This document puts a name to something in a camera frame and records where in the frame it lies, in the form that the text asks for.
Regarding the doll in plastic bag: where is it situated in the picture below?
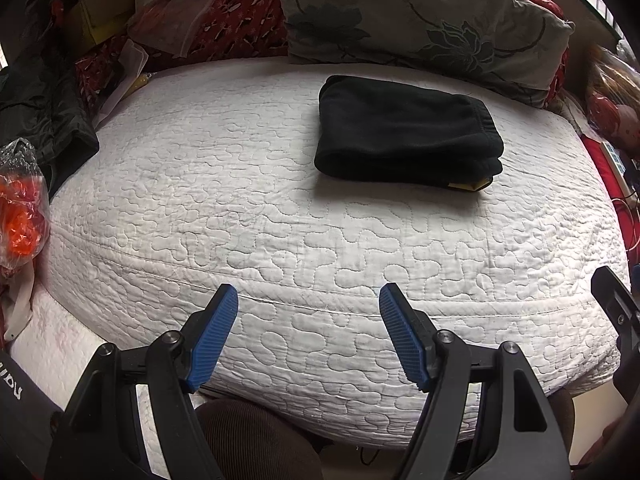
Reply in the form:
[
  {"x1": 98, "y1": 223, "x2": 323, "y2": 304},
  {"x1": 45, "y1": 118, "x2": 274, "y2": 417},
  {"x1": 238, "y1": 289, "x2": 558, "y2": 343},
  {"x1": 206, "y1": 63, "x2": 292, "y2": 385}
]
[{"x1": 586, "y1": 44, "x2": 639, "y2": 158}]

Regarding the clear plastic bag on blanket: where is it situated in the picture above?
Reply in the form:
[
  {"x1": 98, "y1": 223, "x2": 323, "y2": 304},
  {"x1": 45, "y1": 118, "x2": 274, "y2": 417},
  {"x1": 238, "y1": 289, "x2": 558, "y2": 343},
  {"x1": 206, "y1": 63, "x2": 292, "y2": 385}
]
[{"x1": 128, "y1": 0, "x2": 214, "y2": 58}]

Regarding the bag with orange items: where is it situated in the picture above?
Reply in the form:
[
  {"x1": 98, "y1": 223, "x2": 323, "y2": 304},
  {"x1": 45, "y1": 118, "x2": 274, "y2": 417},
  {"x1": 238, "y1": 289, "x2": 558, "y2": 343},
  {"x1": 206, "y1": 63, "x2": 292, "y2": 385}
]
[{"x1": 0, "y1": 138, "x2": 50, "y2": 276}]

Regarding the black pants yellow patch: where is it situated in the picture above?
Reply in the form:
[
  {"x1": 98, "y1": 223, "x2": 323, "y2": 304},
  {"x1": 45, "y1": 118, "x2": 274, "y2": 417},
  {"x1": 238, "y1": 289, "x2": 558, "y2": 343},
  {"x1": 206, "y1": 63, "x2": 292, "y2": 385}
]
[{"x1": 314, "y1": 75, "x2": 504, "y2": 192}]

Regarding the grey floral pillow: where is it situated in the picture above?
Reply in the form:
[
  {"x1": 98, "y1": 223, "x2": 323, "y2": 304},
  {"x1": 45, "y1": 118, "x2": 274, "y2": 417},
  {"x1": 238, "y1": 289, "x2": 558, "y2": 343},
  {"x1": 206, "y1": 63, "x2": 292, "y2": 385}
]
[{"x1": 281, "y1": 0, "x2": 574, "y2": 108}]

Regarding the red floral blanket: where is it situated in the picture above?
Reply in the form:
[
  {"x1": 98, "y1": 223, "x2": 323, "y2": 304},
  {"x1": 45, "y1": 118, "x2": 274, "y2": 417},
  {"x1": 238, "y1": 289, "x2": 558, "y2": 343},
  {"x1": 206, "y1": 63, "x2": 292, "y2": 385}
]
[{"x1": 77, "y1": 0, "x2": 574, "y2": 108}]

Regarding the brown trousered knee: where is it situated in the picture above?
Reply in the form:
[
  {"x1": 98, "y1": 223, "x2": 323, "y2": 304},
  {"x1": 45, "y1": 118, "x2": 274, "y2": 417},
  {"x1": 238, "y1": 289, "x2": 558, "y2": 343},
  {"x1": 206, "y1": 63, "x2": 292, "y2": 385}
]
[{"x1": 195, "y1": 399, "x2": 323, "y2": 480}]

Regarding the white quilted mattress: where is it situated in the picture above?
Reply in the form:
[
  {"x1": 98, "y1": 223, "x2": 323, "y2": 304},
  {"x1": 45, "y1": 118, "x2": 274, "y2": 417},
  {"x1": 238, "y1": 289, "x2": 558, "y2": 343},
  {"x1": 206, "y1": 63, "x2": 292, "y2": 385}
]
[{"x1": 6, "y1": 56, "x2": 632, "y2": 478}]

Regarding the black jacket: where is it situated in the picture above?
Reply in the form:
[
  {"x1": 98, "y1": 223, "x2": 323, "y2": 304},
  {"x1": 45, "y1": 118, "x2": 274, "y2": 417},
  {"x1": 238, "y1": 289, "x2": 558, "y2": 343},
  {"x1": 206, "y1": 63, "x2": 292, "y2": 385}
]
[{"x1": 1, "y1": 52, "x2": 100, "y2": 196}]

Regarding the yellow cardboard box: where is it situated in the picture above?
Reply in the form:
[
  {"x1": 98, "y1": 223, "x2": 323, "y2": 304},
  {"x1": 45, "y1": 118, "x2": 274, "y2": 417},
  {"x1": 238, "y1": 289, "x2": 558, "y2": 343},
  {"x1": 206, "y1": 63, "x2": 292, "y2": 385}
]
[{"x1": 65, "y1": 0, "x2": 134, "y2": 54}]

